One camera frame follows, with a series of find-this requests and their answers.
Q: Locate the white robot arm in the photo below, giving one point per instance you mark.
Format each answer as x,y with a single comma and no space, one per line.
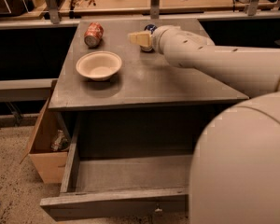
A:
234,175

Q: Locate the grey cabinet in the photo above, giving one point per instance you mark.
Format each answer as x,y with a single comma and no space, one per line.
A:
148,108

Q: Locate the cardboard box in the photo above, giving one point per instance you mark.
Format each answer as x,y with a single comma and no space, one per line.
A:
48,163

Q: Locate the white paper bowl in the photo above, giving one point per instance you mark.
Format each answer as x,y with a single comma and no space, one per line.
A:
99,65

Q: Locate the metal drawer knob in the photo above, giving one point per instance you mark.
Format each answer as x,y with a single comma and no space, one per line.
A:
158,210

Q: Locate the crumpled wrapper in box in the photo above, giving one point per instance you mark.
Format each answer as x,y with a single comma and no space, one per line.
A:
59,142

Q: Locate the red soda can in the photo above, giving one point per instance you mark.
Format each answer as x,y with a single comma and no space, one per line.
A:
93,34

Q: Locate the open grey top drawer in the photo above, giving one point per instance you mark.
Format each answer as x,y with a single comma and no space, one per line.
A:
121,180

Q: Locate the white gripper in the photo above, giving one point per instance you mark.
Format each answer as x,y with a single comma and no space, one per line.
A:
158,42

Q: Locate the blue pepsi can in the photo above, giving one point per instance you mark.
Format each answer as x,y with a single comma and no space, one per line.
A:
146,45

